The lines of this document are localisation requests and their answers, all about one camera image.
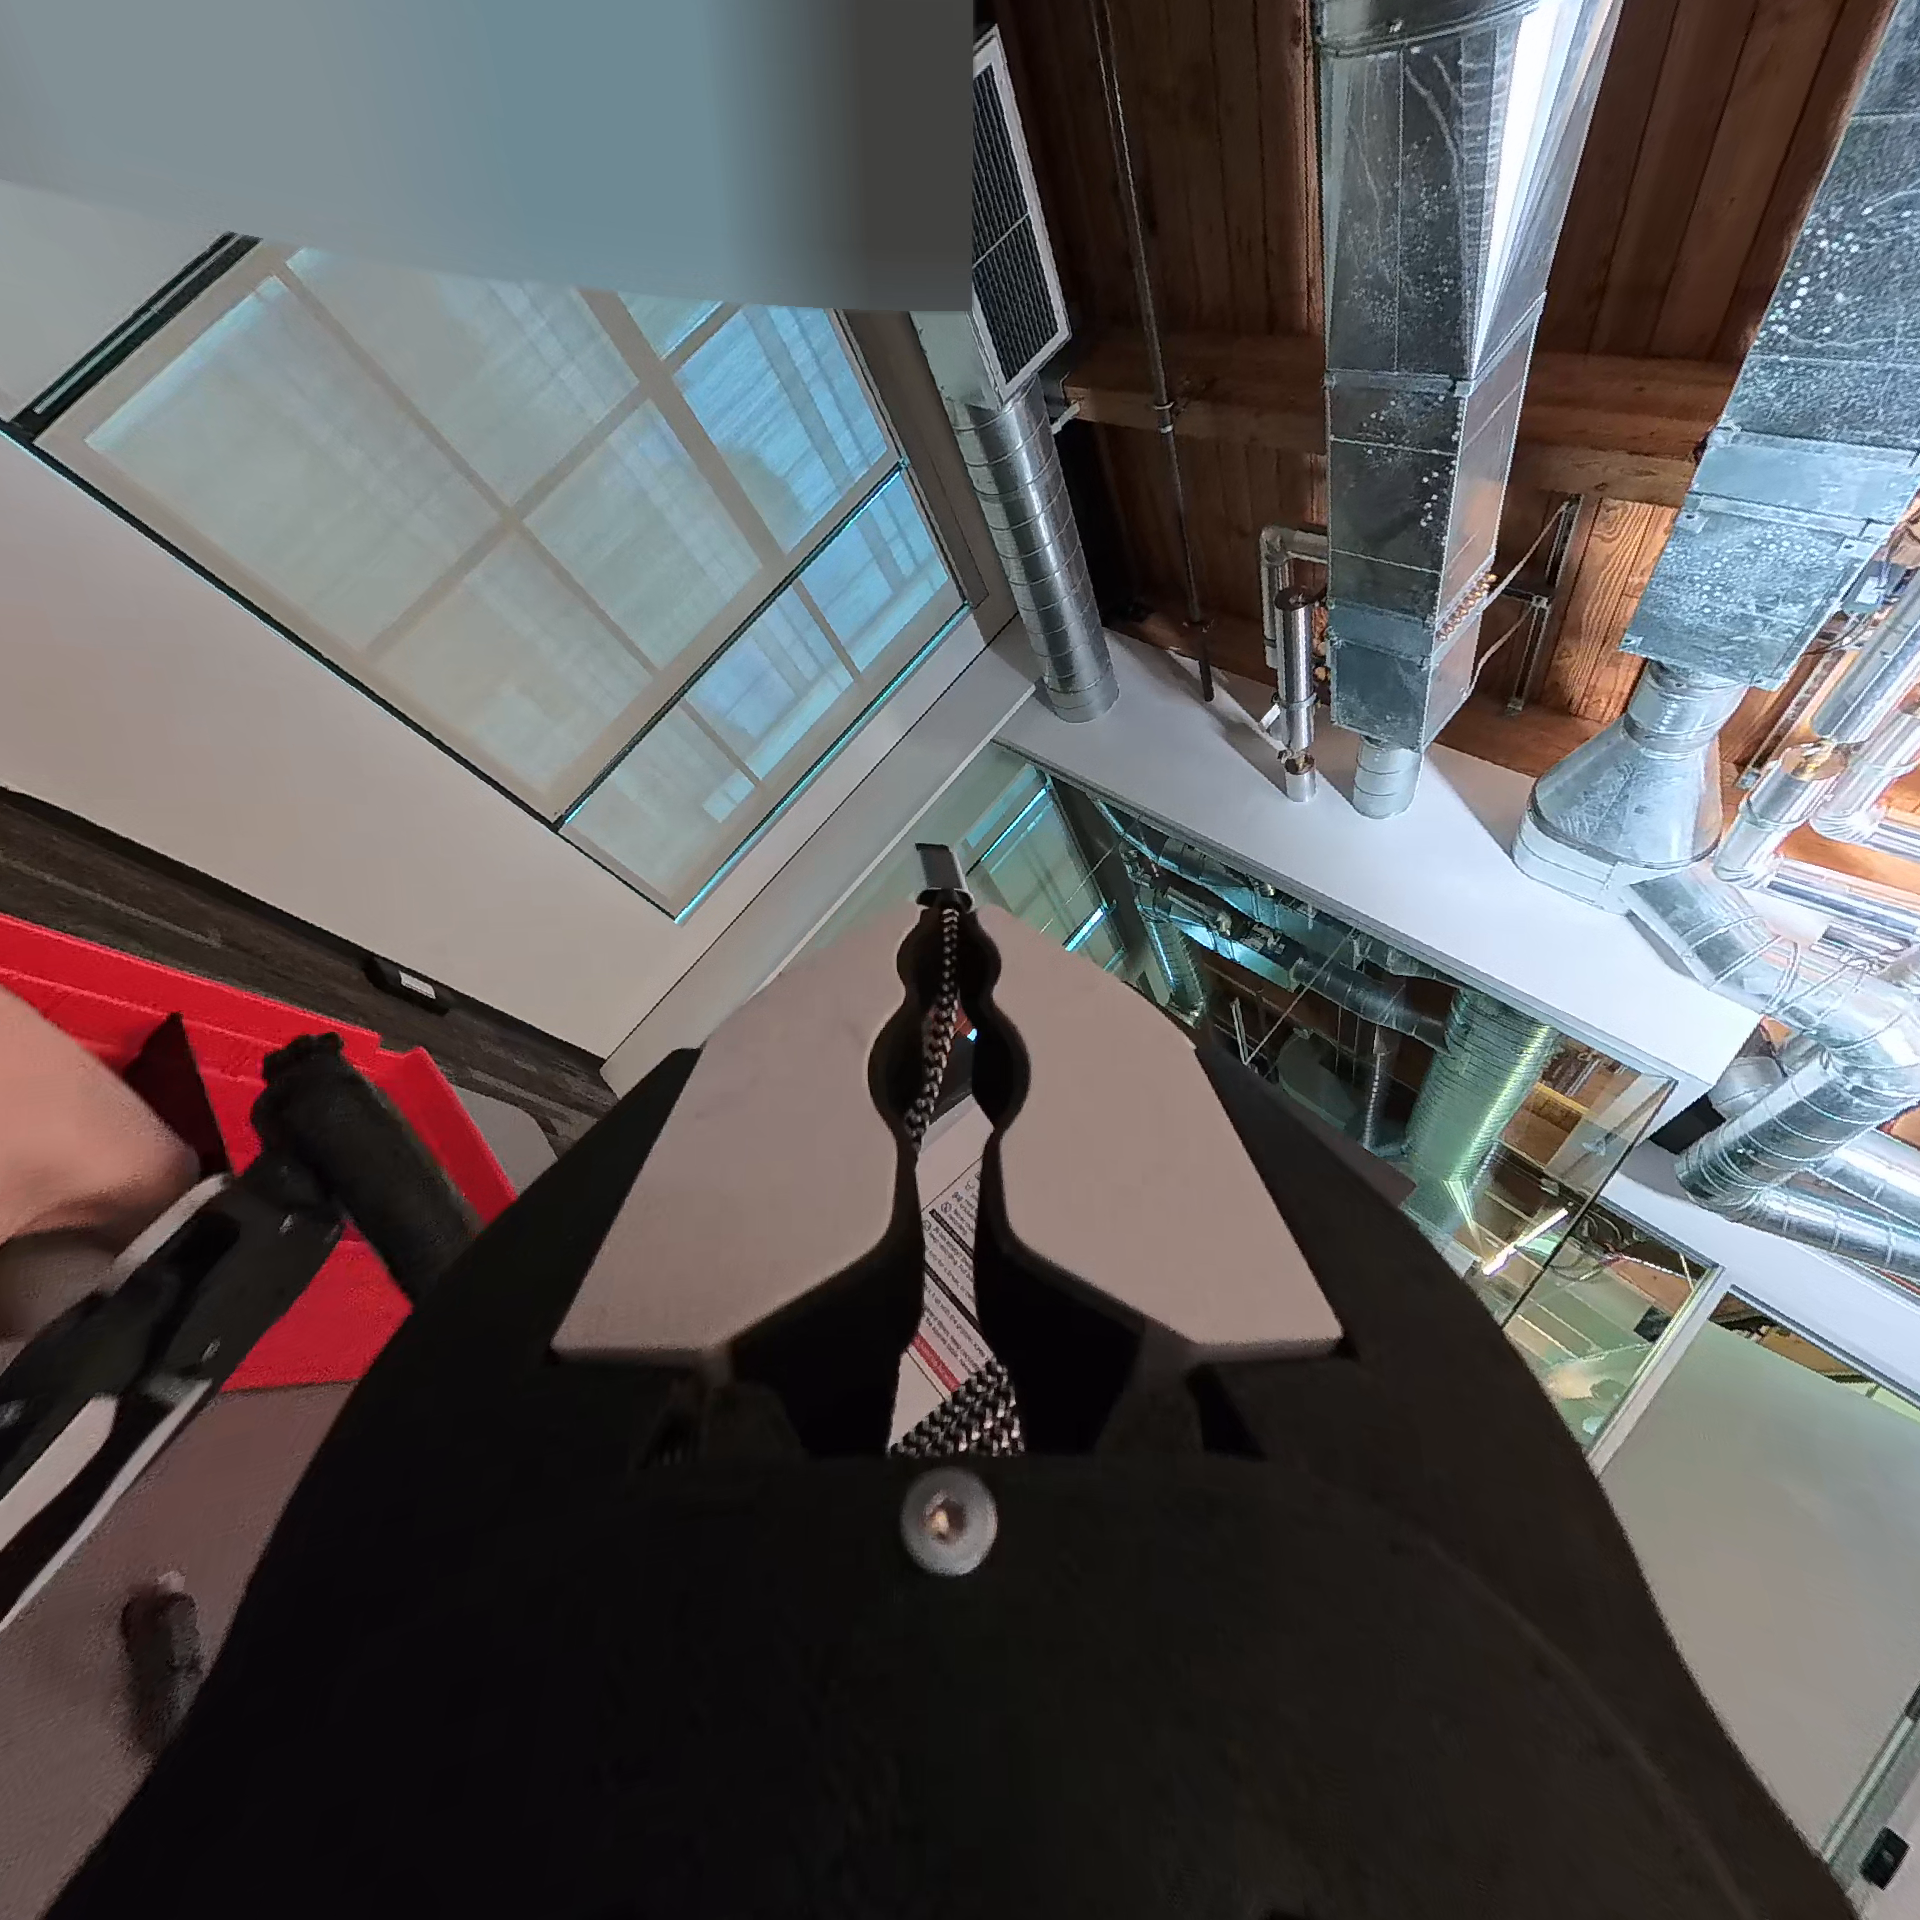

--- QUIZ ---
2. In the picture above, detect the metal cylinder pipe fitting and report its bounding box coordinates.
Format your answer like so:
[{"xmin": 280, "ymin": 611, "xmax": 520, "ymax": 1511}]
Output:
[{"xmin": 1258, "ymin": 525, "xmax": 1334, "ymax": 805}]

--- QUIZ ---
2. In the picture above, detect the rectangular metal air duct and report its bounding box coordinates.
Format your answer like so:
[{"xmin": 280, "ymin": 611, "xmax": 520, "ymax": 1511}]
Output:
[{"xmin": 1317, "ymin": 0, "xmax": 1625, "ymax": 818}]

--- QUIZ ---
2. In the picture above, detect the air vent grille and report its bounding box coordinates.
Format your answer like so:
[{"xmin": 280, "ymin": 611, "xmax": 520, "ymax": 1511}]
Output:
[{"xmin": 966, "ymin": 27, "xmax": 1076, "ymax": 404}]

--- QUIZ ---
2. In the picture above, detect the braided USB-C cable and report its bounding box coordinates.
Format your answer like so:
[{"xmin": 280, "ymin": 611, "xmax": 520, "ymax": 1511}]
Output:
[{"xmin": 892, "ymin": 843, "xmax": 1030, "ymax": 1455}]

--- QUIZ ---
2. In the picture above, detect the red plastic bin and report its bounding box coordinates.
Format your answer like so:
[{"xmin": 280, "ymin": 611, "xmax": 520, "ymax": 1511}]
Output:
[{"xmin": 0, "ymin": 911, "xmax": 520, "ymax": 1397}]

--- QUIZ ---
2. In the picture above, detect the instruction sheet in clear holder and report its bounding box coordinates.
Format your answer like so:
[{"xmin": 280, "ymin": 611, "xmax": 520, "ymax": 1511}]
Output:
[{"xmin": 902, "ymin": 1155, "xmax": 1003, "ymax": 1397}]

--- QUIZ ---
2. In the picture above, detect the bundle of spiral metal ducts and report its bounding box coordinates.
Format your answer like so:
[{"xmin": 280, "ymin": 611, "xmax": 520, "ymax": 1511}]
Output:
[{"xmin": 1635, "ymin": 569, "xmax": 1920, "ymax": 1284}]

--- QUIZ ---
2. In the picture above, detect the interior glass window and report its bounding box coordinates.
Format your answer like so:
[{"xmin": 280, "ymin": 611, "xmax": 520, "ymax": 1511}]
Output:
[{"xmin": 960, "ymin": 749, "xmax": 1729, "ymax": 1450}]

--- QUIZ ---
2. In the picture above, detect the short spiral metal duct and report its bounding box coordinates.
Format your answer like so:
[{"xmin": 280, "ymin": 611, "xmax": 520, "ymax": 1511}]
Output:
[{"xmin": 941, "ymin": 382, "xmax": 1122, "ymax": 725}]

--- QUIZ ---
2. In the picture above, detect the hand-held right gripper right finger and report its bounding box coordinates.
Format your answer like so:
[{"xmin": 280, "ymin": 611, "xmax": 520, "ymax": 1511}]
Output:
[{"xmin": 960, "ymin": 901, "xmax": 1345, "ymax": 1454}]

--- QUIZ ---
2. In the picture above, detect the insulated silver duct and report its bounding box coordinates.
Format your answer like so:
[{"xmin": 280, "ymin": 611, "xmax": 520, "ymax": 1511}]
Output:
[{"xmin": 1512, "ymin": 0, "xmax": 1920, "ymax": 909}]

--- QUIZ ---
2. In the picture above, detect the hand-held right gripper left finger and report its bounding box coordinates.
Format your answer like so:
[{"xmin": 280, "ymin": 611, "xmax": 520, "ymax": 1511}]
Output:
[{"xmin": 550, "ymin": 897, "xmax": 947, "ymax": 1454}]

